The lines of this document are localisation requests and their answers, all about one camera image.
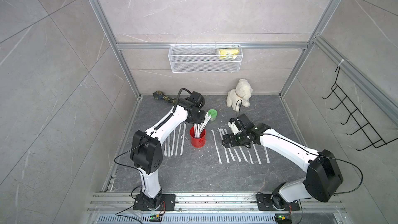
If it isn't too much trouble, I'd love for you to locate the black wire hook rack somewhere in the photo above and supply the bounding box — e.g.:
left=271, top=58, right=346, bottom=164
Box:
left=322, top=66, right=398, bottom=151

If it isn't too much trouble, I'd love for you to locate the yellow sponge in basket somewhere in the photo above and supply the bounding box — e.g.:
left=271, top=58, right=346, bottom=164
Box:
left=216, top=49, right=240, bottom=60

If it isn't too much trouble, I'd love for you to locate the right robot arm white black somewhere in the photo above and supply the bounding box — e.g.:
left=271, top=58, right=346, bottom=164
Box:
left=222, top=114, right=344, bottom=210

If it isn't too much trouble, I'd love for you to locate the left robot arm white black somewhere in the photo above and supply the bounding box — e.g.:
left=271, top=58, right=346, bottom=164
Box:
left=130, top=88, right=206, bottom=209

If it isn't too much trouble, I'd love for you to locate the white straw eleventh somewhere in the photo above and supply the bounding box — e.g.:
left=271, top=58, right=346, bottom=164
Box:
left=170, top=129, right=176, bottom=156

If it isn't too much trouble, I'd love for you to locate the white wire mesh basket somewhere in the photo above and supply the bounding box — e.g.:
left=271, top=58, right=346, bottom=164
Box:
left=168, top=44, right=243, bottom=73

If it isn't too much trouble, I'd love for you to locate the camouflage cloth piece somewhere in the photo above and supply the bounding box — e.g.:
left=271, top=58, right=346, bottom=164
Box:
left=152, top=91, right=177, bottom=105

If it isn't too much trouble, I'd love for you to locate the bundle of white straws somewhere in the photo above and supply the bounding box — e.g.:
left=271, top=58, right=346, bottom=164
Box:
left=193, top=113, right=210, bottom=139

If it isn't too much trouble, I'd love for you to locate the green lid jar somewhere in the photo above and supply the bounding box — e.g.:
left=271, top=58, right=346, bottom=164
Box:
left=208, top=109, right=218, bottom=121

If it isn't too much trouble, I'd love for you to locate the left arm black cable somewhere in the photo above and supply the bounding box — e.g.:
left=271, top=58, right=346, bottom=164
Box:
left=149, top=88, right=193, bottom=131

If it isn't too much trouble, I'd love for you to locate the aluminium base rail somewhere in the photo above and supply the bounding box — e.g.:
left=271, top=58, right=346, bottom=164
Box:
left=86, top=192, right=346, bottom=215

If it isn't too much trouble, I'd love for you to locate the red cup container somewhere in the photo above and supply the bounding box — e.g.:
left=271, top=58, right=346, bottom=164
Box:
left=189, top=127, right=207, bottom=148

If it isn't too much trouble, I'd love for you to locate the white plush dog toy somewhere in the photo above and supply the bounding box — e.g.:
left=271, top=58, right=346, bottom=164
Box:
left=226, top=79, right=253, bottom=112

